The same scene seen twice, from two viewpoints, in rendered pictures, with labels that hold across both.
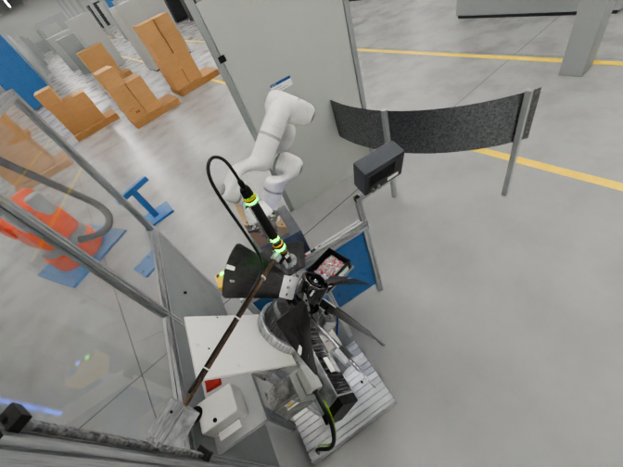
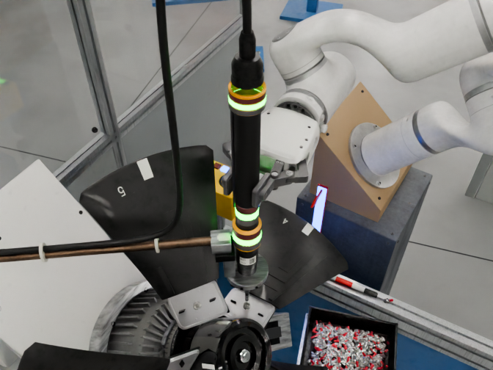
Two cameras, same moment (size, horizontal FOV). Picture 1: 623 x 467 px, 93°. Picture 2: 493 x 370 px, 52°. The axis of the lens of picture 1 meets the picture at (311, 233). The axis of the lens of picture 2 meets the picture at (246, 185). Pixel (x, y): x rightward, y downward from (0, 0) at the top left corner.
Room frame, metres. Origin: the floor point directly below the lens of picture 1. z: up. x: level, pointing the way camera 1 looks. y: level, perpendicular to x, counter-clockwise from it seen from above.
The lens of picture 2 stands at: (0.42, -0.18, 2.00)
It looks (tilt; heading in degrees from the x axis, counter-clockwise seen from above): 46 degrees down; 40
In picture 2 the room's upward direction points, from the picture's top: straight up
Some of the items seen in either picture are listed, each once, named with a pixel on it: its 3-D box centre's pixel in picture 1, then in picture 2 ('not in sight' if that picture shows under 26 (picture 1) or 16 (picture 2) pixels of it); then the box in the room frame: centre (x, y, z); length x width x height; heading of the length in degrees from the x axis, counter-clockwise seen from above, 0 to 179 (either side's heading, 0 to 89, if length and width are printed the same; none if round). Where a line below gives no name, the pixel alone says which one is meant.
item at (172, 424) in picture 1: (172, 424); not in sight; (0.34, 0.57, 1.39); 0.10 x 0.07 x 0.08; 136
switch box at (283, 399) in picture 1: (289, 397); not in sight; (0.51, 0.42, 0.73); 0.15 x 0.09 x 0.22; 101
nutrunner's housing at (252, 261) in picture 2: (269, 229); (246, 186); (0.79, 0.13, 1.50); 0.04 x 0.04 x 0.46
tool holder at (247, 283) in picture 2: (283, 257); (240, 255); (0.78, 0.14, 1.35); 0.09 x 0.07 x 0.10; 136
